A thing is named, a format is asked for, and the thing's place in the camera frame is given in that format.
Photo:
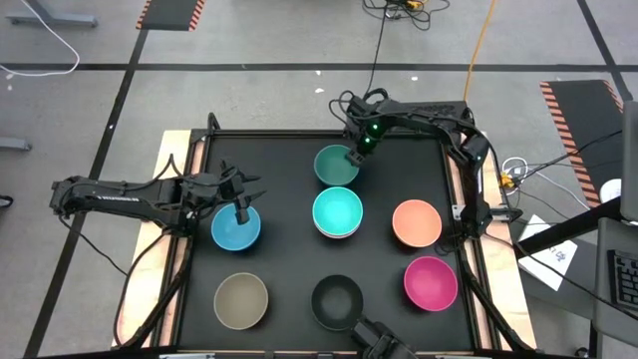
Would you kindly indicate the black keyboard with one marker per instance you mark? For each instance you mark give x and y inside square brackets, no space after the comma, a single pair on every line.
[625,279]

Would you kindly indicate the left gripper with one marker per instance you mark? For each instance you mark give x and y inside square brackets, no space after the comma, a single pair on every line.
[209,192]

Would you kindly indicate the turquoise bowl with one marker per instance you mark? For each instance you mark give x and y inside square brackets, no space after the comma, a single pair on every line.
[337,212]

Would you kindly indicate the white paper sheet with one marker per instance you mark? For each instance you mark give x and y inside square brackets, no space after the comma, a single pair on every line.
[548,261]

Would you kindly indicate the dark green bowl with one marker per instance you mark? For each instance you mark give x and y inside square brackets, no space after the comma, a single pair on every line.
[331,167]

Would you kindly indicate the yellow plug connector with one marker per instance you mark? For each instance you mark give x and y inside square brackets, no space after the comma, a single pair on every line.
[506,178]

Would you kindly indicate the blue bowl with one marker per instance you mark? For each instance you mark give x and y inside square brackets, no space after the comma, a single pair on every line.
[226,234]

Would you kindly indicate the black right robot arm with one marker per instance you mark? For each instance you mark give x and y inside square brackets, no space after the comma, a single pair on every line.
[433,119]

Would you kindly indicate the white bowl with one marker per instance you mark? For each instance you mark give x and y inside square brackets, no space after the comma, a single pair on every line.
[339,238]

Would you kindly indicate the orange bowl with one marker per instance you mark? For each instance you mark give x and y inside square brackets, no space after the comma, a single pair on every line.
[416,223]

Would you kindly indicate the black computer case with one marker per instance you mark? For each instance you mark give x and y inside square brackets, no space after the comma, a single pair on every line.
[448,107]

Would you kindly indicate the tan bowl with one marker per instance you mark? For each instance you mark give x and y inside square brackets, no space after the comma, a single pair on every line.
[240,300]

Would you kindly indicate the grey monitor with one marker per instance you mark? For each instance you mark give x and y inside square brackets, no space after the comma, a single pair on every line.
[630,159]

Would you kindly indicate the white metal bracket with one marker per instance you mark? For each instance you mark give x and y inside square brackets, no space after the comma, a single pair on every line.
[456,212]

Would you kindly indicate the black clamp bracket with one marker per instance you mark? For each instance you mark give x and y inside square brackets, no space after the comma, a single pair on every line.
[506,214]

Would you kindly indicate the grey desk foot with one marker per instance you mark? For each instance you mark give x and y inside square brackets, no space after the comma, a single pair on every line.
[55,21]

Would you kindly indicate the grey metal foot bar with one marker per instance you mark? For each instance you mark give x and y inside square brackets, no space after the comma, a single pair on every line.
[15,144]

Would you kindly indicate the light wooden board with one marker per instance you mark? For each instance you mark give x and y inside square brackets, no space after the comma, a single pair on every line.
[169,149]
[511,299]

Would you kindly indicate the black desk beam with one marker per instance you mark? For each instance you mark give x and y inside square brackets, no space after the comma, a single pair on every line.
[568,227]

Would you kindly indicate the magenta bowl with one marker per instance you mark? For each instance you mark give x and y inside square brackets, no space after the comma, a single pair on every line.
[430,283]

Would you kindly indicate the white round cup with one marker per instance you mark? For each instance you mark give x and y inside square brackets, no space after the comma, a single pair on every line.
[610,189]

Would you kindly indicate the small black floor object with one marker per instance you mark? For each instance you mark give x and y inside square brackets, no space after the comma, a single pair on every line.
[5,202]

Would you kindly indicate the black bowl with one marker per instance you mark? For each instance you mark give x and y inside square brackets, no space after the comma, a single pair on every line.
[334,299]

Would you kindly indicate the black hazard-striped floor mat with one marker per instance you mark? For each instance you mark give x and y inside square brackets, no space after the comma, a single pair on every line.
[583,114]
[169,15]

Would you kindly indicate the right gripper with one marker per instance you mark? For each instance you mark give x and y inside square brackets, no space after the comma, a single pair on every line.
[364,134]

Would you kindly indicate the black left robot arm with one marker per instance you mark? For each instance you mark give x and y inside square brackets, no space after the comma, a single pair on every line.
[109,199]

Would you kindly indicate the grey desk top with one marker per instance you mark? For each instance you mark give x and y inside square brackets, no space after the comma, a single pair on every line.
[613,324]

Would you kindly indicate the unidentified black object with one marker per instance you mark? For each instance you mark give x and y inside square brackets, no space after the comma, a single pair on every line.
[384,344]

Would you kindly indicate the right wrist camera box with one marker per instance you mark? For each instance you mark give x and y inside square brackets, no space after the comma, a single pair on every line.
[360,107]

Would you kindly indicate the black table frame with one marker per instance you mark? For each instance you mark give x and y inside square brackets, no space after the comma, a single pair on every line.
[234,131]

